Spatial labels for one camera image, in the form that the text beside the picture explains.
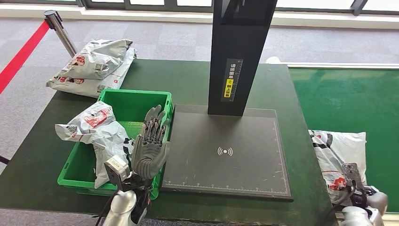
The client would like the black and yellow label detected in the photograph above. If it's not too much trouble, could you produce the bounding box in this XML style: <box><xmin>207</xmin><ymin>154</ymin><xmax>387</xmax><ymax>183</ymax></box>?
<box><xmin>220</xmin><ymin>58</ymin><xmax>244</xmax><ymax>103</ymax></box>

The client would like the red barrier belt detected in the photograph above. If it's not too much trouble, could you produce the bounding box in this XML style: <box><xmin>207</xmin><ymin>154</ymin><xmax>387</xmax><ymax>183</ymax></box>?
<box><xmin>0</xmin><ymin>20</ymin><xmax>50</xmax><ymax>94</ymax></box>

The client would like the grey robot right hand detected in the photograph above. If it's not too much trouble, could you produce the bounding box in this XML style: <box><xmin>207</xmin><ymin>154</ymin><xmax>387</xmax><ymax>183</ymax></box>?
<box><xmin>358</xmin><ymin>186</ymin><xmax>389</xmax><ymax>217</ymax></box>

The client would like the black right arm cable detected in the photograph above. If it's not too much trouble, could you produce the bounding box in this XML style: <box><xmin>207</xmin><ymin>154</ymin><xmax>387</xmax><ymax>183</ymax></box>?
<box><xmin>321</xmin><ymin>181</ymin><xmax>357</xmax><ymax>226</ymax></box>

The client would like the green plastic crate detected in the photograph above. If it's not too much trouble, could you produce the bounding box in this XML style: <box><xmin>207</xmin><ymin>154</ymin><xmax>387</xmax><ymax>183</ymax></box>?
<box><xmin>57</xmin><ymin>89</ymin><xmax>174</xmax><ymax>200</ymax></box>

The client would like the black scanner base plate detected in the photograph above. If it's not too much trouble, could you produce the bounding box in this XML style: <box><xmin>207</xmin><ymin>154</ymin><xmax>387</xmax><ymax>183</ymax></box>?
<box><xmin>160</xmin><ymin>104</ymin><xmax>294</xmax><ymax>202</ymax></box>

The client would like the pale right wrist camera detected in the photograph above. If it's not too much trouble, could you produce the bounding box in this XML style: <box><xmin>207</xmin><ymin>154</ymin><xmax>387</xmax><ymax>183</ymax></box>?
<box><xmin>342</xmin><ymin>162</ymin><xmax>362</xmax><ymax>188</ymax></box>

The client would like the green conveyor belt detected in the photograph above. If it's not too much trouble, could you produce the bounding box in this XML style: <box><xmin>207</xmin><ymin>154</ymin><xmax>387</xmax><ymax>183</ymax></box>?
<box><xmin>288</xmin><ymin>67</ymin><xmax>399</xmax><ymax>214</ymax></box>

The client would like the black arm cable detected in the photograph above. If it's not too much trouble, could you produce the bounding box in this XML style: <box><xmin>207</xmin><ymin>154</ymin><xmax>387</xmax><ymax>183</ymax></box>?
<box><xmin>95</xmin><ymin>190</ymin><xmax>119</xmax><ymax>226</ymax></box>
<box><xmin>321</xmin><ymin>181</ymin><xmax>357</xmax><ymax>226</ymax></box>

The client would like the black scanner column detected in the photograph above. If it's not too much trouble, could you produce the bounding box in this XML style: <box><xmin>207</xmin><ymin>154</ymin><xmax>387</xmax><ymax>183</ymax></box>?
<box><xmin>207</xmin><ymin>0</ymin><xmax>278</xmax><ymax>117</ymax></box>

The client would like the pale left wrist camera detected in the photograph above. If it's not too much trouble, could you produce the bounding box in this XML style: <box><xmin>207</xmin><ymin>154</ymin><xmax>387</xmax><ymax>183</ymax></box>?
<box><xmin>104</xmin><ymin>155</ymin><xmax>131</xmax><ymax>192</ymax></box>

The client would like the dark window frame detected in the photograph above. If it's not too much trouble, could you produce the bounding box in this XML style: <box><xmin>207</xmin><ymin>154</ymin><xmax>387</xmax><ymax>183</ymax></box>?
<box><xmin>78</xmin><ymin>0</ymin><xmax>399</xmax><ymax>16</ymax></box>

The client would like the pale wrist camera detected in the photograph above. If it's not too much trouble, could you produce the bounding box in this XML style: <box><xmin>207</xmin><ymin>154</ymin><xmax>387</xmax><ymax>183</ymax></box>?
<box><xmin>104</xmin><ymin>155</ymin><xmax>131</xmax><ymax>192</ymax></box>
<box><xmin>342</xmin><ymin>162</ymin><xmax>362</xmax><ymax>188</ymax></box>

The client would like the metal stanchion post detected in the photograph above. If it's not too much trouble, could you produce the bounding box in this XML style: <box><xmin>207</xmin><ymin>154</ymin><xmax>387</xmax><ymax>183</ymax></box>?
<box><xmin>43</xmin><ymin>10</ymin><xmax>78</xmax><ymax>57</ymax></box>

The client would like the glossy black scanner screen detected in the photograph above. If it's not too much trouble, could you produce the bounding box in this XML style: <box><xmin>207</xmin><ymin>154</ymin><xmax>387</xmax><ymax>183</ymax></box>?
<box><xmin>220</xmin><ymin>0</ymin><xmax>270</xmax><ymax>25</ymax></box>

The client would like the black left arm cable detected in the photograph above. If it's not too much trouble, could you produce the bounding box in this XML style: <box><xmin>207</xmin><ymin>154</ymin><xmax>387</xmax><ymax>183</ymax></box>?
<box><xmin>95</xmin><ymin>190</ymin><xmax>119</xmax><ymax>226</ymax></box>

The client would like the grey courier parcel bag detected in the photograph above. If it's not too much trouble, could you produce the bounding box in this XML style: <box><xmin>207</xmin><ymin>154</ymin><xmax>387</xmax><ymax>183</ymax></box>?
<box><xmin>46</xmin><ymin>47</ymin><xmax>138</xmax><ymax>98</ymax></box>
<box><xmin>61</xmin><ymin>39</ymin><xmax>134</xmax><ymax>80</ymax></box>
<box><xmin>308</xmin><ymin>129</ymin><xmax>368</xmax><ymax>207</ymax></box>
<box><xmin>55</xmin><ymin>100</ymin><xmax>144</xmax><ymax>189</ymax></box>

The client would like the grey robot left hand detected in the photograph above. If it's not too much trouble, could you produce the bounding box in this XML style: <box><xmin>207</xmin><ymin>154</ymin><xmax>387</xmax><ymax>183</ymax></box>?
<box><xmin>131</xmin><ymin>104</ymin><xmax>171</xmax><ymax>181</ymax></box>

